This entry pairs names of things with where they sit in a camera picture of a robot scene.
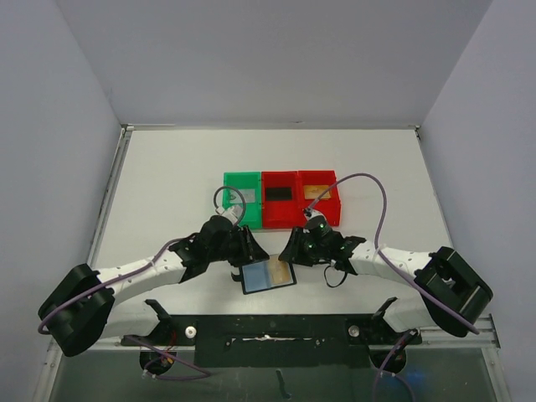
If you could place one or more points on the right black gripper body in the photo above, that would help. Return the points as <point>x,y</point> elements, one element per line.
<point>298,244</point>

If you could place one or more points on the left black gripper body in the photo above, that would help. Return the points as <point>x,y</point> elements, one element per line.
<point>244,245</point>

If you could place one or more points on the gold card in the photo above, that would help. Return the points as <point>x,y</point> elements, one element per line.
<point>279,272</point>
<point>314,191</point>

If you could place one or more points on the black leather card holder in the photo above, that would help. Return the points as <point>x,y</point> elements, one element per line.
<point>254,277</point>

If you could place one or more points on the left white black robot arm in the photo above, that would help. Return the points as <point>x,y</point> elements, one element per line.
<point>76,313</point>

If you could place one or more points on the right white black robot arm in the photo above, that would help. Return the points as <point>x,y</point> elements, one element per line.
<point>452,295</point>

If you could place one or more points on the gold card in bin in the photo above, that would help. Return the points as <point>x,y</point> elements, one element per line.
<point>314,191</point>

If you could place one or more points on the silver card in bin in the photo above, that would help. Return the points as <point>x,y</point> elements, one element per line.
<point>244,194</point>

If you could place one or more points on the black card in bin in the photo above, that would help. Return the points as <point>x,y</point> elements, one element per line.
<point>275,194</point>

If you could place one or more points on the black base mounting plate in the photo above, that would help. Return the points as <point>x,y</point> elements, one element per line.
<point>276,341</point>

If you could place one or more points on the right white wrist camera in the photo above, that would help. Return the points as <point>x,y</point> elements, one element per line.
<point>310,213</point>

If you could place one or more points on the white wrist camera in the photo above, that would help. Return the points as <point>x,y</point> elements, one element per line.
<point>234,213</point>
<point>310,213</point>

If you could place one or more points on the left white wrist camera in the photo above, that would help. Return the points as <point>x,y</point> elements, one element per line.
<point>234,213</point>

